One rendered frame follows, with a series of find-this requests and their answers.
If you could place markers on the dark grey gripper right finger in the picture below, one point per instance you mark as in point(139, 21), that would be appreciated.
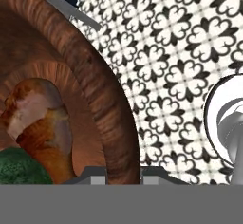
point(153, 175)

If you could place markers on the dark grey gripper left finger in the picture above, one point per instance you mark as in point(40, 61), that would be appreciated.
point(93, 175)

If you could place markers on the brown wooden bowl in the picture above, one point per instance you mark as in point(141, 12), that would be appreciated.
point(95, 85)

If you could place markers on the roasted chicken drumstick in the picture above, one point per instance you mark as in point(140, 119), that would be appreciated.
point(41, 123)

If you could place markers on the green broccoli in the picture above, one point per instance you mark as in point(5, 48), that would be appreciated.
point(19, 167)

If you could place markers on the white round black-rimmed object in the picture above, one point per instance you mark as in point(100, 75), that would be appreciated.
point(212, 114)

